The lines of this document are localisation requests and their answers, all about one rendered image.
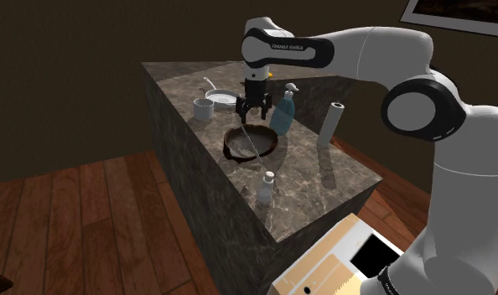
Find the white paper towel roll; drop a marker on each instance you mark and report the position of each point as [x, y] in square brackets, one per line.
[330, 124]

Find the white framed wall picture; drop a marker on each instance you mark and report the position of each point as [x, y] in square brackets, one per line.
[457, 16]

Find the beige and white robot stand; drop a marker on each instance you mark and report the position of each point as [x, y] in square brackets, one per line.
[326, 261]

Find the thin grey knife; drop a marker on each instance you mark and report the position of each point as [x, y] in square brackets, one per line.
[252, 148]

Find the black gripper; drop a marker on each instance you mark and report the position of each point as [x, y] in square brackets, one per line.
[255, 92]

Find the blue soap dispenser bottle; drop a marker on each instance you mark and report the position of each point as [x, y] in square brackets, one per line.
[282, 116]

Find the clear salt shaker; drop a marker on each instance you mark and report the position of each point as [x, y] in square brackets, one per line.
[265, 191]

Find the white cup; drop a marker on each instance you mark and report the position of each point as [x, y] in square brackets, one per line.
[203, 109]

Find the dark brown bowl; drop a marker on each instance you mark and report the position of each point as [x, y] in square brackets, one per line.
[265, 141]

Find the white frying pan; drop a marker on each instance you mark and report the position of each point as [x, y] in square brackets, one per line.
[222, 98]

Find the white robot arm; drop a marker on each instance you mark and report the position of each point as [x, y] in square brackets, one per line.
[457, 196]

